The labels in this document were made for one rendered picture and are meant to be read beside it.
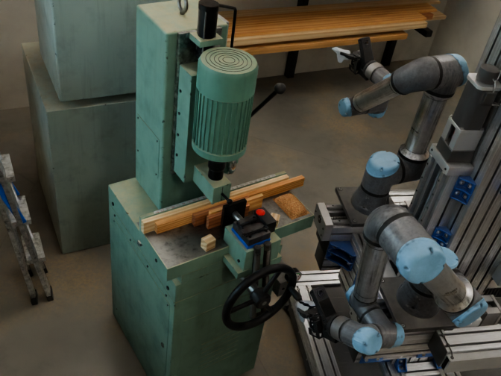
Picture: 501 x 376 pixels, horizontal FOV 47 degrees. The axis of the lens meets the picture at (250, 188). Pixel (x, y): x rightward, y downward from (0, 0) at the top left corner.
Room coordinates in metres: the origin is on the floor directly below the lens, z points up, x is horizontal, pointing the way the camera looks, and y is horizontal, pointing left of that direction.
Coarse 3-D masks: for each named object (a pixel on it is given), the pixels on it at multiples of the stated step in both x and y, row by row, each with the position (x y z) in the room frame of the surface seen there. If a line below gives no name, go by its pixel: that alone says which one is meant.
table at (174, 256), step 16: (288, 192) 1.70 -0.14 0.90; (272, 208) 1.60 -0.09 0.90; (288, 224) 1.53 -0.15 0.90; (304, 224) 1.57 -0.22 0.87; (144, 240) 1.35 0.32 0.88; (160, 240) 1.34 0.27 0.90; (176, 240) 1.35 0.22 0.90; (192, 240) 1.37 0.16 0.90; (160, 256) 1.27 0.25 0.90; (176, 256) 1.29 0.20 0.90; (192, 256) 1.30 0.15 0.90; (208, 256) 1.32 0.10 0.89; (224, 256) 1.35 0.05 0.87; (176, 272) 1.24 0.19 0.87; (240, 272) 1.29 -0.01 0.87
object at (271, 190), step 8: (272, 184) 1.69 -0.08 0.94; (280, 184) 1.69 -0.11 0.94; (288, 184) 1.71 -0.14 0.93; (296, 184) 1.74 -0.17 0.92; (248, 192) 1.62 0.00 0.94; (256, 192) 1.62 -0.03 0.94; (264, 192) 1.64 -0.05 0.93; (272, 192) 1.67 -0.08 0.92; (280, 192) 1.69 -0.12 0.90; (224, 200) 1.55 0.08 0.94; (200, 208) 1.49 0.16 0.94; (176, 216) 1.43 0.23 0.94; (184, 216) 1.43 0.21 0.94; (160, 224) 1.38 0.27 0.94; (168, 224) 1.40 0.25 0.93; (176, 224) 1.41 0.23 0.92; (184, 224) 1.43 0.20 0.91; (160, 232) 1.38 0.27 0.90
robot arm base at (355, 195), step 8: (360, 184) 1.83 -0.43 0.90; (360, 192) 1.79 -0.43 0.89; (368, 192) 1.77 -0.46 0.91; (352, 200) 1.81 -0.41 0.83; (360, 200) 1.77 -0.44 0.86; (368, 200) 1.76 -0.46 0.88; (376, 200) 1.76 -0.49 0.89; (384, 200) 1.77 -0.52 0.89; (360, 208) 1.76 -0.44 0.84; (368, 208) 1.75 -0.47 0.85
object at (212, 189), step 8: (200, 168) 1.55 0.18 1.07; (208, 168) 1.55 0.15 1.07; (200, 176) 1.52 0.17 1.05; (224, 176) 1.52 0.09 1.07; (200, 184) 1.52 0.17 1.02; (208, 184) 1.48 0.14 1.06; (216, 184) 1.47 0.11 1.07; (224, 184) 1.48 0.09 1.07; (208, 192) 1.47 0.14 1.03; (216, 192) 1.46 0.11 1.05; (224, 192) 1.48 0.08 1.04; (216, 200) 1.46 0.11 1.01
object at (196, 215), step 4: (248, 196) 1.59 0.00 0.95; (236, 200) 1.56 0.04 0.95; (220, 204) 1.52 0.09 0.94; (208, 208) 1.49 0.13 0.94; (212, 208) 1.49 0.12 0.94; (196, 212) 1.46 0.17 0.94; (200, 212) 1.46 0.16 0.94; (204, 212) 1.47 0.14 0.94; (208, 212) 1.47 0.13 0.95; (192, 216) 1.45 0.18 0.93; (196, 216) 1.44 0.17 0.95; (200, 216) 1.45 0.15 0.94; (204, 216) 1.46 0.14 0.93; (192, 220) 1.45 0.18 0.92; (196, 220) 1.44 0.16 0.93; (200, 220) 1.45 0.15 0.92; (204, 220) 1.46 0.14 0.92; (192, 224) 1.44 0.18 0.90; (196, 224) 1.44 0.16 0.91; (200, 224) 1.45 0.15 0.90
